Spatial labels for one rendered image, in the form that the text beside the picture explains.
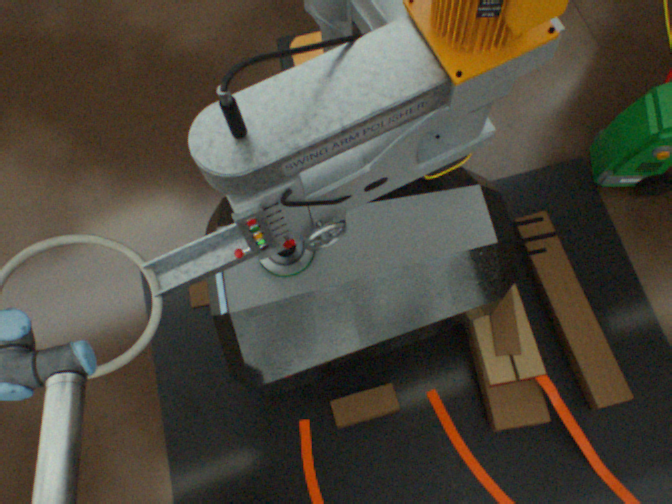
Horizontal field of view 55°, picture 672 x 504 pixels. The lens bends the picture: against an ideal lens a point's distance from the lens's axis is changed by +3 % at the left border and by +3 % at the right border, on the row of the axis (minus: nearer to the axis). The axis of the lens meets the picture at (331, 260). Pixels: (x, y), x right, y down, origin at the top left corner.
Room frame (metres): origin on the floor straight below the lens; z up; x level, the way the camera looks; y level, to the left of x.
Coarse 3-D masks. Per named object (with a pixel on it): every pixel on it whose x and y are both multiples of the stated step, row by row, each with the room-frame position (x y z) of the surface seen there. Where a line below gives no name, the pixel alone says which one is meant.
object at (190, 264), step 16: (208, 240) 0.84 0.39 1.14; (224, 240) 0.84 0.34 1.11; (240, 240) 0.82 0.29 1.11; (160, 256) 0.80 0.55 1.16; (176, 256) 0.81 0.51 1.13; (192, 256) 0.80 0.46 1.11; (208, 256) 0.79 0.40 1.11; (224, 256) 0.78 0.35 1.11; (160, 272) 0.77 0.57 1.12; (176, 272) 0.75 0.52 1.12; (192, 272) 0.74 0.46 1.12; (208, 272) 0.72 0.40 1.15; (176, 288) 0.69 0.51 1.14
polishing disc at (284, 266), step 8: (304, 248) 0.82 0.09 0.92; (272, 256) 0.82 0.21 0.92; (296, 256) 0.80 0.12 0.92; (304, 256) 0.79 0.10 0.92; (264, 264) 0.79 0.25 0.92; (272, 264) 0.79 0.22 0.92; (280, 264) 0.78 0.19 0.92; (288, 264) 0.77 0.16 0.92; (296, 264) 0.77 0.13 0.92; (304, 264) 0.76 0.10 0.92; (272, 272) 0.76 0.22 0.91; (280, 272) 0.75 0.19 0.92; (288, 272) 0.74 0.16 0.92; (296, 272) 0.74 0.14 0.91
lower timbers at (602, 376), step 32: (544, 224) 1.00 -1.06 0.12; (544, 256) 0.84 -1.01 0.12; (544, 288) 0.68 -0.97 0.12; (576, 288) 0.65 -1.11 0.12; (576, 320) 0.50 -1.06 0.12; (576, 352) 0.36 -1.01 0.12; (608, 352) 0.34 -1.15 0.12; (480, 384) 0.31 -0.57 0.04; (512, 384) 0.27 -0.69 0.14; (608, 384) 0.20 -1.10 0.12; (512, 416) 0.14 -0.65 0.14; (544, 416) 0.12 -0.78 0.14
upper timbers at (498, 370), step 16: (512, 288) 0.68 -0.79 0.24; (480, 320) 0.57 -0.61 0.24; (480, 336) 0.49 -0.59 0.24; (528, 336) 0.45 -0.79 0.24; (480, 352) 0.43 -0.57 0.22; (528, 352) 0.39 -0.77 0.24; (496, 368) 0.34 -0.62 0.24; (512, 368) 0.33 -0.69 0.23; (528, 368) 0.32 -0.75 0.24; (496, 384) 0.28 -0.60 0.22
